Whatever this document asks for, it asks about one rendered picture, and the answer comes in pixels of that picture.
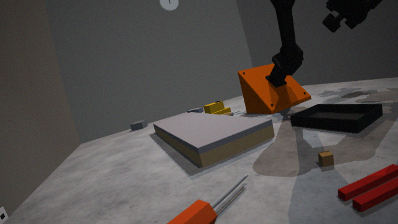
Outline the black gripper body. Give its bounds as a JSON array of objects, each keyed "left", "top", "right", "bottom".
[{"left": 322, "top": 11, "right": 346, "bottom": 32}]

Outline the grey panel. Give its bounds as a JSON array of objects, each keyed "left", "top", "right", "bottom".
[{"left": 153, "top": 112, "right": 274, "bottom": 167}]

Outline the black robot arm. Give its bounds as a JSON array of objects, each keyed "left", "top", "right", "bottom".
[{"left": 265, "top": 0, "right": 382, "bottom": 88}]

